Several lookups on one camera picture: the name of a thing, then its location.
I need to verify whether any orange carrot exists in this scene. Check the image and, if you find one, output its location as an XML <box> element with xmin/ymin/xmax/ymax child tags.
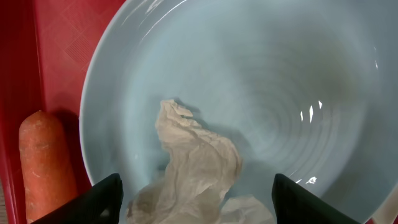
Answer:
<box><xmin>19</xmin><ymin>111</ymin><xmax>78</xmax><ymax>223</ymax></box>

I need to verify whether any red plastic tray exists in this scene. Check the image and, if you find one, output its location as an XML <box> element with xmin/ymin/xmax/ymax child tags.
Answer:
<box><xmin>1</xmin><ymin>0</ymin><xmax>123</xmax><ymax>223</ymax></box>

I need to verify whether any white tissue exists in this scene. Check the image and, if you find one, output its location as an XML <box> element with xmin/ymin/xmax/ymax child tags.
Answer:
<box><xmin>126</xmin><ymin>100</ymin><xmax>275</xmax><ymax>224</ymax></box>

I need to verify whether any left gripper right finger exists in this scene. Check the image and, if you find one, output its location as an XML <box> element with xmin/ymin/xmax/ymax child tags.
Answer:
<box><xmin>272</xmin><ymin>174</ymin><xmax>359</xmax><ymax>224</ymax></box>

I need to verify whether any light blue plate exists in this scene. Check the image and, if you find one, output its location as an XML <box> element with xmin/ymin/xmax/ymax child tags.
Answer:
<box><xmin>79</xmin><ymin>0</ymin><xmax>397</xmax><ymax>223</ymax></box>

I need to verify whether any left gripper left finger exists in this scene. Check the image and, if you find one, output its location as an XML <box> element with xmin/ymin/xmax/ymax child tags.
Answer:
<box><xmin>32</xmin><ymin>173</ymin><xmax>123</xmax><ymax>224</ymax></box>

